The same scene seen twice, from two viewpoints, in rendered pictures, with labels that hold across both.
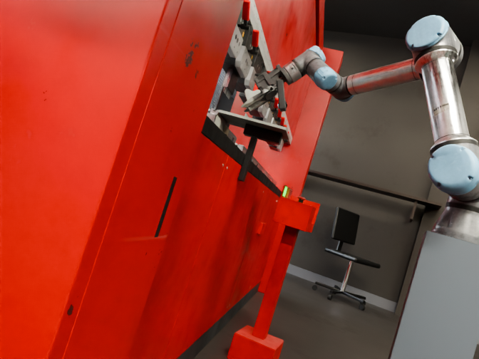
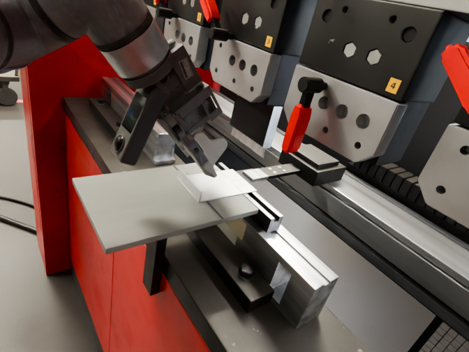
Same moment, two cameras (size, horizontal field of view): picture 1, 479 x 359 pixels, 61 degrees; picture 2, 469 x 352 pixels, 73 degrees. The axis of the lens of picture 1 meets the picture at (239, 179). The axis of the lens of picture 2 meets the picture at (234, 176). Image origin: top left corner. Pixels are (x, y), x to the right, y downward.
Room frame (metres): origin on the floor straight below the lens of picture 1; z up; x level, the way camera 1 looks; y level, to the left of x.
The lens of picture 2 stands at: (1.90, -0.31, 1.31)
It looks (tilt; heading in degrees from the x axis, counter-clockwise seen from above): 28 degrees down; 125
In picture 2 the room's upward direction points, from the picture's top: 14 degrees clockwise
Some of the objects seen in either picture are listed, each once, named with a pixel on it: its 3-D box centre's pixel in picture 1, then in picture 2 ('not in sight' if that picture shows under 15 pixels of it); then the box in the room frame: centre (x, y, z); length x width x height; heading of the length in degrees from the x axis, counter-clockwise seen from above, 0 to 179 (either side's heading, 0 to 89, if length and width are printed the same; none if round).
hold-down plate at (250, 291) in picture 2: not in sight; (213, 244); (1.61, 0.08, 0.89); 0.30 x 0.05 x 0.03; 168
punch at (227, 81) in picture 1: (229, 84); (252, 121); (1.59, 0.15, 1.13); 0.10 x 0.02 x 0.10; 168
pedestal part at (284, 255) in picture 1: (276, 281); not in sight; (1.97, -0.31, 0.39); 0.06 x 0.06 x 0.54; 70
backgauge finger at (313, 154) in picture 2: not in sight; (291, 165); (1.61, 0.31, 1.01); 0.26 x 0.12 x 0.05; 78
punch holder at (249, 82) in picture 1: (247, 70); (362, 79); (1.76, 0.11, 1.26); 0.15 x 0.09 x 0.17; 168
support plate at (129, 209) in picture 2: (255, 125); (168, 196); (1.56, 0.00, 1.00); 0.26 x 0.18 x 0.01; 78
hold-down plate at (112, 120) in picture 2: not in sight; (109, 118); (0.99, 0.22, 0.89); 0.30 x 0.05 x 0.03; 168
